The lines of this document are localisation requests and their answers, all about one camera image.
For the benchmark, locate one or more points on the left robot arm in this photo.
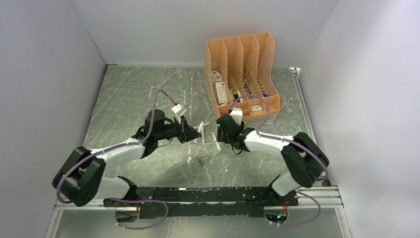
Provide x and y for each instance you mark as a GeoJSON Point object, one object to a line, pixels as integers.
{"type": "Point", "coordinates": [81, 178]}

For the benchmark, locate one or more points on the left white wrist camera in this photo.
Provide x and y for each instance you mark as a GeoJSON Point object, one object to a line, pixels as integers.
{"type": "Point", "coordinates": [179, 110]}

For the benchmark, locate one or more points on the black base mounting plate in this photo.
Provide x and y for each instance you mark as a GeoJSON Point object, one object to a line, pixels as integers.
{"type": "Point", "coordinates": [153, 202]}

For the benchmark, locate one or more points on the grey stationery blister pack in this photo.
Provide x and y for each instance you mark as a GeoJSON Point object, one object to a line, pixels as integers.
{"type": "Point", "coordinates": [215, 76]}

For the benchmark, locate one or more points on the white pen red tip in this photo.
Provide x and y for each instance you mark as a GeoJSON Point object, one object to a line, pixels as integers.
{"type": "Point", "coordinates": [199, 127]}

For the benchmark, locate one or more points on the orange plastic file organizer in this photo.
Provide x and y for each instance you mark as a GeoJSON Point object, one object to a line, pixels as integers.
{"type": "Point", "coordinates": [252, 54]}

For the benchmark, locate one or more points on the white corner bracket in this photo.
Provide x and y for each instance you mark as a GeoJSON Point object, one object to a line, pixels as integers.
{"type": "Point", "coordinates": [295, 70]}

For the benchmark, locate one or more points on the pens in organizer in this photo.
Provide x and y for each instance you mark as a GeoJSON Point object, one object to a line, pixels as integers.
{"type": "Point", "coordinates": [234, 89]}

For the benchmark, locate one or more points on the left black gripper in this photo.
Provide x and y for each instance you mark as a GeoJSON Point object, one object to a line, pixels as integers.
{"type": "Point", "coordinates": [185, 132]}

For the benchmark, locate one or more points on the white red box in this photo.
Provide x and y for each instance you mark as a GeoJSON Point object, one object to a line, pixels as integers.
{"type": "Point", "coordinates": [220, 92]}

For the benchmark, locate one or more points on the white pen pointing up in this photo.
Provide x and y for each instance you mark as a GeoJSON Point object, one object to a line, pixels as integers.
{"type": "Point", "coordinates": [203, 135]}

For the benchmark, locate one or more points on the white pen green tip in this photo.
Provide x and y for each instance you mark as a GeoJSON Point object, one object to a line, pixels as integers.
{"type": "Point", "coordinates": [216, 142]}

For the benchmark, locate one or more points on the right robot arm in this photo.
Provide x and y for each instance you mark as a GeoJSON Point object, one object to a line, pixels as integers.
{"type": "Point", "coordinates": [304, 159]}

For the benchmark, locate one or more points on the aluminium frame rail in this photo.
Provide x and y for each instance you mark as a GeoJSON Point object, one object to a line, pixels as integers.
{"type": "Point", "coordinates": [257, 196]}

